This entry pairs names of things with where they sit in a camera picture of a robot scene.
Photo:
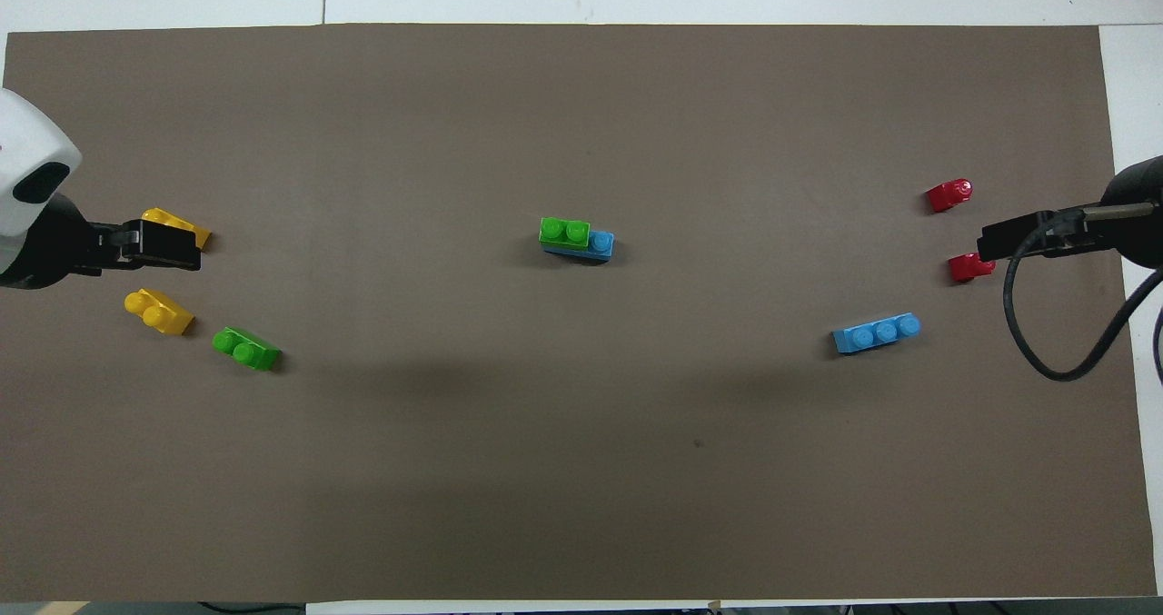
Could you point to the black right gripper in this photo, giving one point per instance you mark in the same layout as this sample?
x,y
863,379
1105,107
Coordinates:
x,y
1136,224

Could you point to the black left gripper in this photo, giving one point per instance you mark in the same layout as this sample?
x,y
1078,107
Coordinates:
x,y
50,256

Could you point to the green two-stud toy brick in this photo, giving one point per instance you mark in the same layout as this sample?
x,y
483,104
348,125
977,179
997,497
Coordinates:
x,y
245,350
564,233

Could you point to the blue three-stud toy brick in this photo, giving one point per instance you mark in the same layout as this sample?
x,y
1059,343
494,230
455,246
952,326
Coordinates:
x,y
601,245
877,334

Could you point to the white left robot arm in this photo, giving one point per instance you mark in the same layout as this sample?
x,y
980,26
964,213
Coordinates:
x,y
27,138

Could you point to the yellow two-stud toy brick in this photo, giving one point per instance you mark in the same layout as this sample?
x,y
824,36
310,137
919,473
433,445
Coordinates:
x,y
161,312
177,223

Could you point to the red one-stud toy brick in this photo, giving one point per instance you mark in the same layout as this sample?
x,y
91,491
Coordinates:
x,y
968,270
948,196

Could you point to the brown table mat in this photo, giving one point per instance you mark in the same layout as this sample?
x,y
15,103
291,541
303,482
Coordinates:
x,y
581,461

